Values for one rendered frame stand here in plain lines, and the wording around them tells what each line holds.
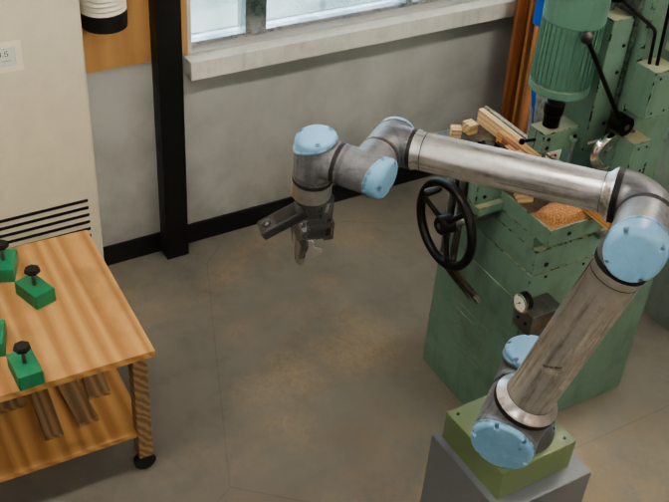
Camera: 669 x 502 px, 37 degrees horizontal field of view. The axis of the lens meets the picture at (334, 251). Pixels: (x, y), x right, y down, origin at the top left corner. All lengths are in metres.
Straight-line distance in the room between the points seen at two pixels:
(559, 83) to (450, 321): 0.99
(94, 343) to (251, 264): 1.27
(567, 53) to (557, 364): 1.02
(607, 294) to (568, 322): 0.12
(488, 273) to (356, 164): 1.21
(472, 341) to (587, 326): 1.34
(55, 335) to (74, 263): 0.34
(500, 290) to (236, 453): 1.01
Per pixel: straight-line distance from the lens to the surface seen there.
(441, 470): 2.73
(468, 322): 3.36
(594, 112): 3.05
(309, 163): 2.09
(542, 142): 3.02
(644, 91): 3.00
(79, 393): 3.29
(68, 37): 3.24
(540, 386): 2.21
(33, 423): 3.26
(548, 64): 2.88
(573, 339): 2.10
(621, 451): 3.58
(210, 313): 3.85
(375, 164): 2.05
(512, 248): 3.05
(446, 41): 4.42
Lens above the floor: 2.51
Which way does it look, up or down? 37 degrees down
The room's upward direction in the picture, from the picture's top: 5 degrees clockwise
